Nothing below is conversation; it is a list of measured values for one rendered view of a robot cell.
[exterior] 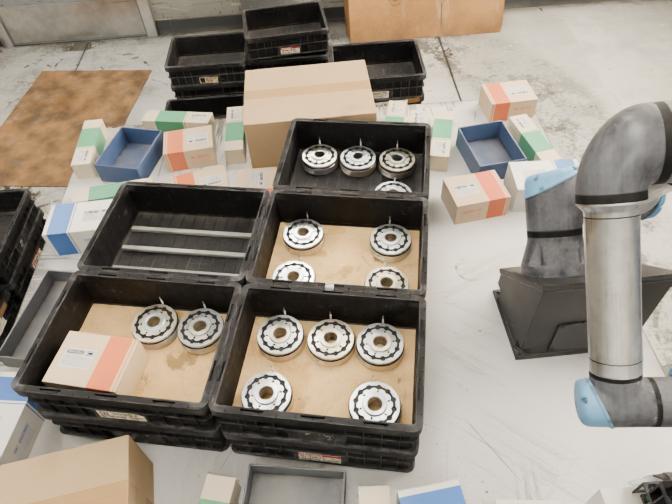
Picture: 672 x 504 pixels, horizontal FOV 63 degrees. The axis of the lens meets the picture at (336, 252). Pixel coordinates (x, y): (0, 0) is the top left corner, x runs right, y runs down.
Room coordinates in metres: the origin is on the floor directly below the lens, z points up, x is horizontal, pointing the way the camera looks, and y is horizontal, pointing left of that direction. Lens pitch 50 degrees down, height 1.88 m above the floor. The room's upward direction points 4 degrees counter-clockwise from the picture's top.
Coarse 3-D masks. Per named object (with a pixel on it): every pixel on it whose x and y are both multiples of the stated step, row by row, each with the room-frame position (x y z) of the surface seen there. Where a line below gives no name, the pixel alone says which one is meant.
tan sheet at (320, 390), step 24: (408, 336) 0.63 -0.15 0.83; (264, 360) 0.60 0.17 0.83; (312, 360) 0.59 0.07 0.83; (408, 360) 0.57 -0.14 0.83; (240, 384) 0.55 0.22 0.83; (312, 384) 0.53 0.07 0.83; (336, 384) 0.53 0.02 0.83; (360, 384) 0.53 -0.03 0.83; (408, 384) 0.52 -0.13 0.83; (312, 408) 0.48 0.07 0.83; (336, 408) 0.48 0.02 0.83; (408, 408) 0.47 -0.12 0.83
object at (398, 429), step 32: (256, 288) 0.72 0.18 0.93; (288, 288) 0.71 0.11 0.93; (320, 288) 0.71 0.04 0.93; (224, 352) 0.57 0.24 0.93; (416, 384) 0.47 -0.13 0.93; (224, 416) 0.44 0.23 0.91; (256, 416) 0.43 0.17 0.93; (288, 416) 0.42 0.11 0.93; (320, 416) 0.42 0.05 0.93; (416, 416) 0.41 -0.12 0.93
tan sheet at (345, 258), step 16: (336, 240) 0.93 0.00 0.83; (352, 240) 0.93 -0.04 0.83; (368, 240) 0.92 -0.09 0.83; (416, 240) 0.91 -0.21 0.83; (272, 256) 0.89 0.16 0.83; (288, 256) 0.89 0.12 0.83; (304, 256) 0.89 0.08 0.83; (320, 256) 0.88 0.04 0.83; (336, 256) 0.88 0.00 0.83; (352, 256) 0.87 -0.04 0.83; (368, 256) 0.87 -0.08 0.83; (416, 256) 0.86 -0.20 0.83; (272, 272) 0.84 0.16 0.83; (320, 272) 0.83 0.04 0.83; (336, 272) 0.83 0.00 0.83; (352, 272) 0.82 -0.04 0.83; (368, 272) 0.82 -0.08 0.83; (416, 272) 0.81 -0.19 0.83; (416, 288) 0.76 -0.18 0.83
